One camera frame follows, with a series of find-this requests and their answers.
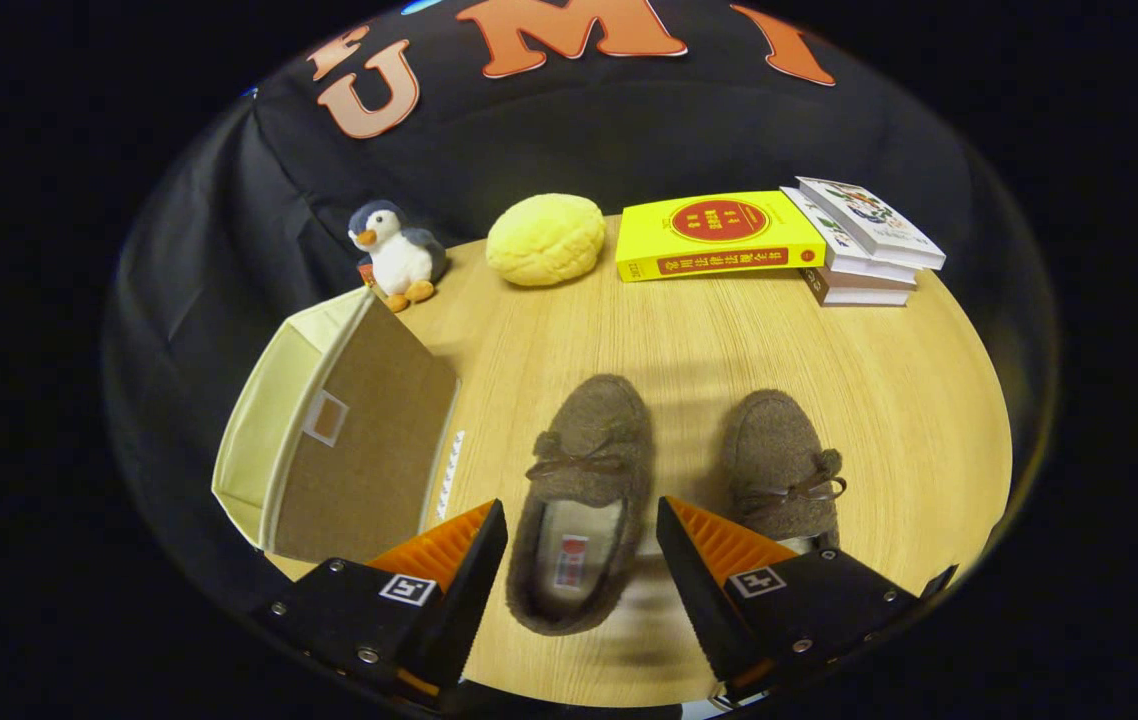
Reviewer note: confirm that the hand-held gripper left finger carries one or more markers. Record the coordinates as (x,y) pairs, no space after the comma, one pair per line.
(469,600)

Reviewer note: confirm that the white book with floral cover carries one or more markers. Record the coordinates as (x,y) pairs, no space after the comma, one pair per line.
(874,225)

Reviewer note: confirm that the penguin plush toy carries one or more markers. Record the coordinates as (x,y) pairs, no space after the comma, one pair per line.
(399,255)

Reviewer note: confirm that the black backdrop cloth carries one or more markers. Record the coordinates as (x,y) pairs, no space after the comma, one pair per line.
(549,130)

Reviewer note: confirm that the brown fuzzy slipper shoe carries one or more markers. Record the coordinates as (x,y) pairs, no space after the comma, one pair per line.
(774,440)
(594,420)

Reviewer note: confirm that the yellow bread-shaped plush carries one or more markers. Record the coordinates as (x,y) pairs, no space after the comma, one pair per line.
(546,240)

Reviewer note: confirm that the yellow book with red circle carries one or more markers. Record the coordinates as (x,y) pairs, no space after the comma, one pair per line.
(719,235)

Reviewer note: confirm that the white paperback book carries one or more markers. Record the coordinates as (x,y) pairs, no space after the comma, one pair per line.
(844,255)

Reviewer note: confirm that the beige fabric storage box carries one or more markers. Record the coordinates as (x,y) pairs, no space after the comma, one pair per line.
(369,470)

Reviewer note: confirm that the small white beaded strip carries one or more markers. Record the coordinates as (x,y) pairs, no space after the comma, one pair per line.
(450,475)

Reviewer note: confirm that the brown-spined paperback book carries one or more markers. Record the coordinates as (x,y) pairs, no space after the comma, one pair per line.
(859,293)

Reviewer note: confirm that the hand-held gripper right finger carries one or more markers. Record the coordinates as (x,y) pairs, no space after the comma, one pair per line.
(699,590)

